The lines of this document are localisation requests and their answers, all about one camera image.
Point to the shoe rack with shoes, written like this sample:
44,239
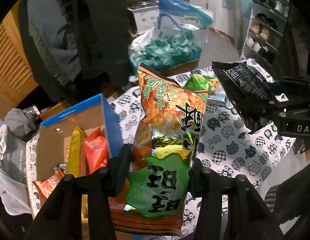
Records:
267,22

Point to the grey hanging jacket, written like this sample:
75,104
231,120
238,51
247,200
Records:
50,25

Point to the teal box with wrappers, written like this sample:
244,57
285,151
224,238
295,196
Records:
163,50

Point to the wooden louvered door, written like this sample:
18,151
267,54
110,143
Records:
16,78

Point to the orange stick snack bag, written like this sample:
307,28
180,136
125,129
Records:
46,187

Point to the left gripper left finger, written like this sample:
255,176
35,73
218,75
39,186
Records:
60,216

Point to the green pea snack bag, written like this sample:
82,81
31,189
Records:
202,83

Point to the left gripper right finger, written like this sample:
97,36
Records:
248,215

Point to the grey hoodie pile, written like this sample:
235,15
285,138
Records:
19,126

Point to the cat pattern tablecloth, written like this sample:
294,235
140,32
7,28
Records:
225,145

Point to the yellow cracker pack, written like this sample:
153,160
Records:
76,163

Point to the orange green rice cracker bag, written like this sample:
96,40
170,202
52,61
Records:
153,196

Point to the large orange snack bag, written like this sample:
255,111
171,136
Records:
93,153

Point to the black snack bag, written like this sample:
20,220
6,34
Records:
245,87

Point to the blue plastic bag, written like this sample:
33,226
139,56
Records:
180,15

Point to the blue cardboard box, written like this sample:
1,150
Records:
61,135

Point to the black hanging coat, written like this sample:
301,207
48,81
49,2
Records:
102,39

